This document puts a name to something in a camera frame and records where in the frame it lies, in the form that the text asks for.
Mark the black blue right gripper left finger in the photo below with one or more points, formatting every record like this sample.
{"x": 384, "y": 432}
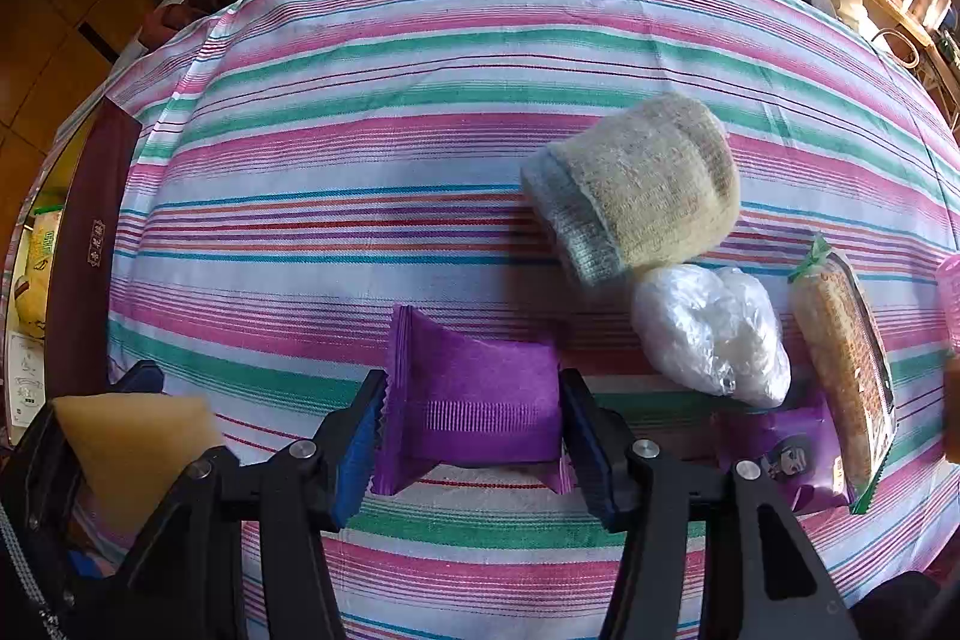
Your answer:
{"x": 183, "y": 576}

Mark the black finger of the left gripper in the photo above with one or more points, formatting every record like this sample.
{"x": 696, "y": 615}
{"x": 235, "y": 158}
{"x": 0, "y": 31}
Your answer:
{"x": 44, "y": 595}

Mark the yellow sponge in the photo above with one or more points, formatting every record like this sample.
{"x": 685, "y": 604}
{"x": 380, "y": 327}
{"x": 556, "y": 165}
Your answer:
{"x": 133, "y": 446}

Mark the cracker pack green ends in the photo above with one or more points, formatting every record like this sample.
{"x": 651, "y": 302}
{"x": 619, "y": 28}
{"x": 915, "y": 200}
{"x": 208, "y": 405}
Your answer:
{"x": 849, "y": 357}

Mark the clear plastic bag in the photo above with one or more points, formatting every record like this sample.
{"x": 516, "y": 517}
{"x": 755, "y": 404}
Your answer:
{"x": 714, "y": 332}

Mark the purple snack packet plain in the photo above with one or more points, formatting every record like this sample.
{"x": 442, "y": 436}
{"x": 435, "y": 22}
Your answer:
{"x": 456, "y": 400}

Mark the purple snack packet cartoon face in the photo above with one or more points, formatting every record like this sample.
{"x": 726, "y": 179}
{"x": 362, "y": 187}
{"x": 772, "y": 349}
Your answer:
{"x": 796, "y": 448}

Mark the yellow sponge block far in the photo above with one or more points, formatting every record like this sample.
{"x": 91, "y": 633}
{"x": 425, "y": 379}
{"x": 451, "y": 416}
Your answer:
{"x": 951, "y": 433}

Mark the dark red storage box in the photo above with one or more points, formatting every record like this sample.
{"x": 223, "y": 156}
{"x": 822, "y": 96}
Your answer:
{"x": 75, "y": 348}

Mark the pink hair roller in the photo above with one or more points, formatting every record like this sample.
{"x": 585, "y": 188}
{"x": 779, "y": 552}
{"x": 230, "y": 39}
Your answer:
{"x": 947, "y": 277}

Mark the cream knitted rolled sock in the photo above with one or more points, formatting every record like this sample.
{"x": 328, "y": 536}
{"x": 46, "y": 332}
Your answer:
{"x": 654, "y": 185}

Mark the striped colourful tablecloth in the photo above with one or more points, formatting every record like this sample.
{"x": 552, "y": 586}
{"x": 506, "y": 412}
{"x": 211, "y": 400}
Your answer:
{"x": 306, "y": 165}

